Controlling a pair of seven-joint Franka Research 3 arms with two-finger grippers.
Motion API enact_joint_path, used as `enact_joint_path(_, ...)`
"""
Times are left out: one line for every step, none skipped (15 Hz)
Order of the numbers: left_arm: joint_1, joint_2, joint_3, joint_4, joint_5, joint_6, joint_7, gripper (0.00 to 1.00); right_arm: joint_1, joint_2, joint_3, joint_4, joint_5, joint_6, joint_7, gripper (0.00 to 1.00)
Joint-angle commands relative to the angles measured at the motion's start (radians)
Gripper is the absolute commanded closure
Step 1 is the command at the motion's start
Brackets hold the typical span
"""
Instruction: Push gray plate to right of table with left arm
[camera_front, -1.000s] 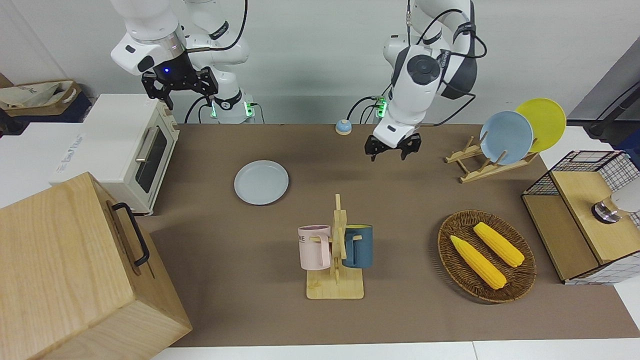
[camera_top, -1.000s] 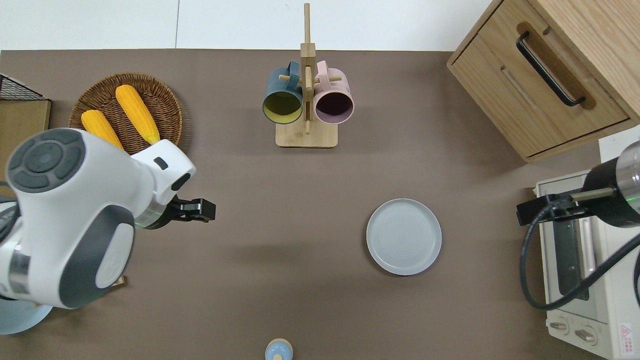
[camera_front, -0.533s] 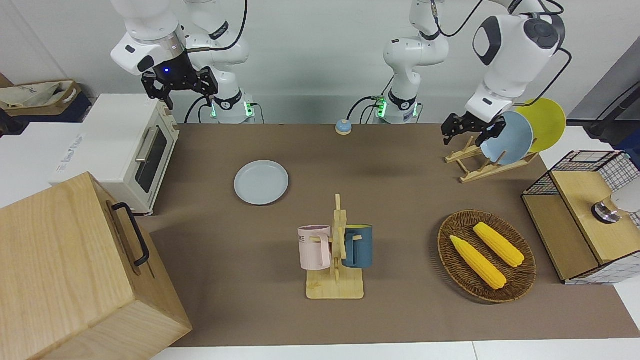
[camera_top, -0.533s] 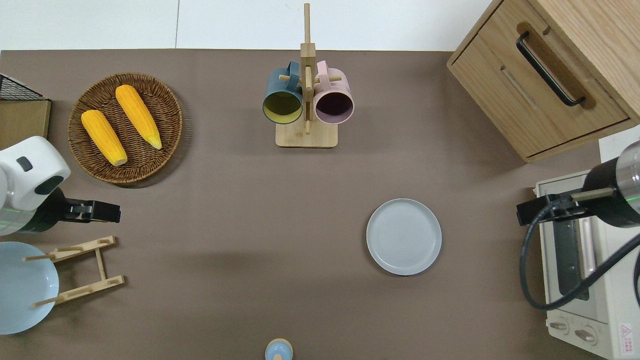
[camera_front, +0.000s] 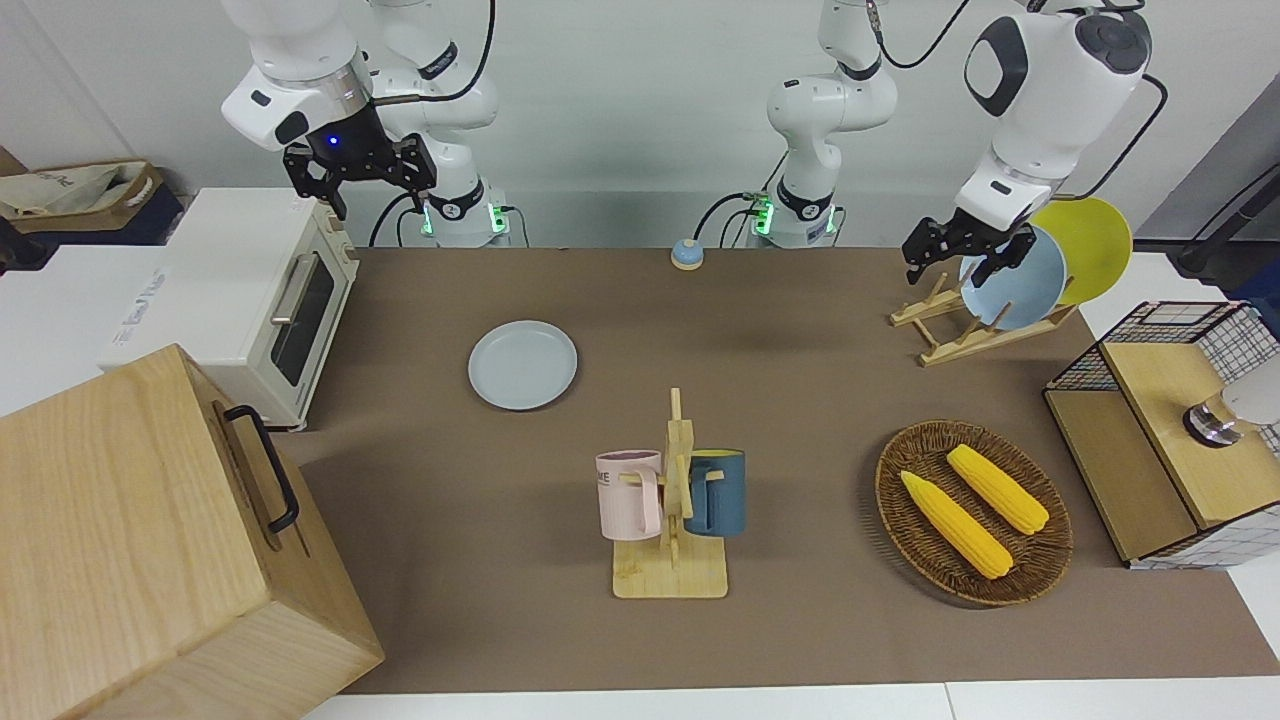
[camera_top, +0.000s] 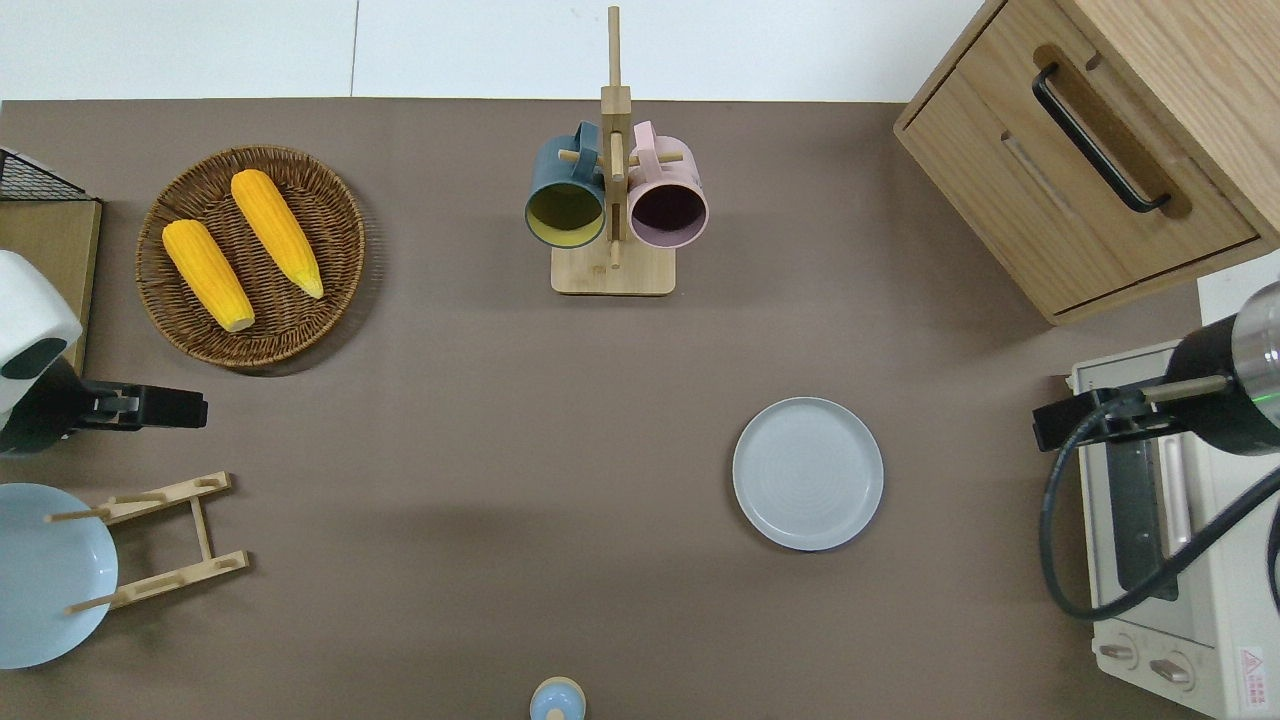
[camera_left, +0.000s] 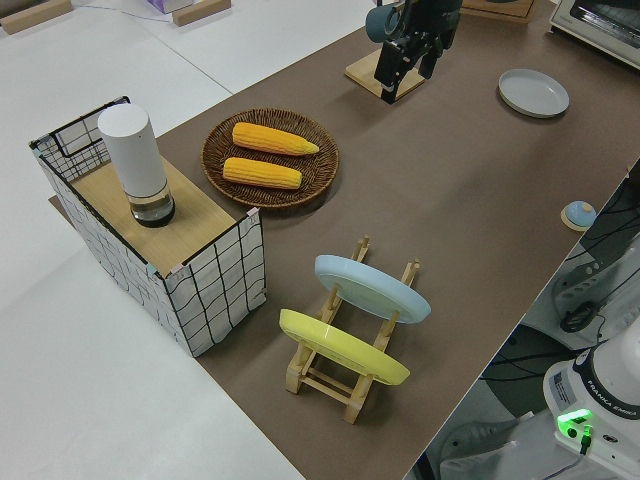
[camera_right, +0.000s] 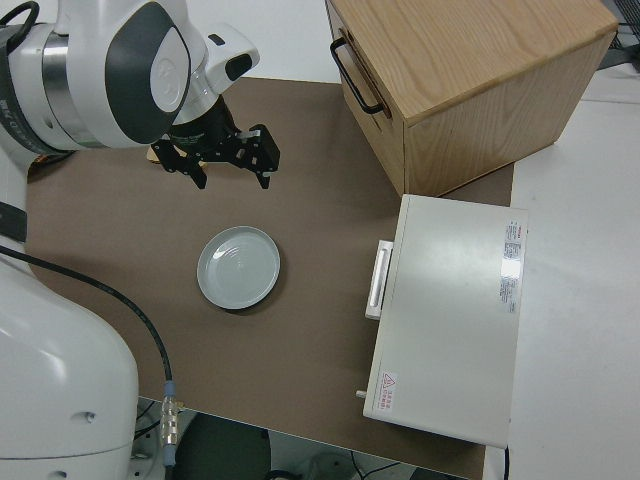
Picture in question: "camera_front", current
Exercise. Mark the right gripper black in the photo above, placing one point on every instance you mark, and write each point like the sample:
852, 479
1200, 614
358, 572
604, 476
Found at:
350, 145

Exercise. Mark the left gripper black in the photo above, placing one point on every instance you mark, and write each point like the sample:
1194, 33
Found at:
975, 235

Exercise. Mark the gray plate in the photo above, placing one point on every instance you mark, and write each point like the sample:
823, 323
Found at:
523, 365

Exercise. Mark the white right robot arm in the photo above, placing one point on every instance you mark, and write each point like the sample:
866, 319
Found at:
300, 70

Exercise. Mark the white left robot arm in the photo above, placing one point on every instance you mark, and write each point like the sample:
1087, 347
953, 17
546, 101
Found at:
1040, 100

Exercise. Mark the light blue plate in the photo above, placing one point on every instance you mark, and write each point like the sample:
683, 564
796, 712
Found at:
1020, 280

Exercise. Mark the wooden plate rack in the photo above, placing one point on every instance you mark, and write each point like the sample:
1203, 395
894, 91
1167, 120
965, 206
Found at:
950, 345

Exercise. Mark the yellow plate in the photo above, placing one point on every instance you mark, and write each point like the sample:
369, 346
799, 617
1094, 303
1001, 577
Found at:
1095, 240

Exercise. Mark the white toaster oven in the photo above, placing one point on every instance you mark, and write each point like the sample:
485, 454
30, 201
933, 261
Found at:
230, 290

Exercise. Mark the dark blue bin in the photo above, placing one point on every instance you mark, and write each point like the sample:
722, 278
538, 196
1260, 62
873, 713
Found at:
155, 215

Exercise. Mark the yellow corn cob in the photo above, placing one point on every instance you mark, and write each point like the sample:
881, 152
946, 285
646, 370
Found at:
998, 488
955, 525

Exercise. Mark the black stand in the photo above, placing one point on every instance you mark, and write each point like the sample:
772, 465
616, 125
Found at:
1225, 235

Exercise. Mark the round wicker basket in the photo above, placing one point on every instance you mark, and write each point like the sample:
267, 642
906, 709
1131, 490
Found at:
905, 530

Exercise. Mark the tan paper bag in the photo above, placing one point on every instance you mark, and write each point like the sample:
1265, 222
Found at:
70, 195

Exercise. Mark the white cylinder with glass base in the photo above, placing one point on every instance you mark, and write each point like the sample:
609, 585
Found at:
1250, 400

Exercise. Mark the dark blue mug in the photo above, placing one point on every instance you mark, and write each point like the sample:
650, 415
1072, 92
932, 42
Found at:
725, 495

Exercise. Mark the pink mug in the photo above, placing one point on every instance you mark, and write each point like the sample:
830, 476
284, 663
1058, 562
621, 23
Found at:
625, 500

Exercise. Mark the wooden mug tree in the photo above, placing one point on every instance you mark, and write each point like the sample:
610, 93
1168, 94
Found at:
675, 570

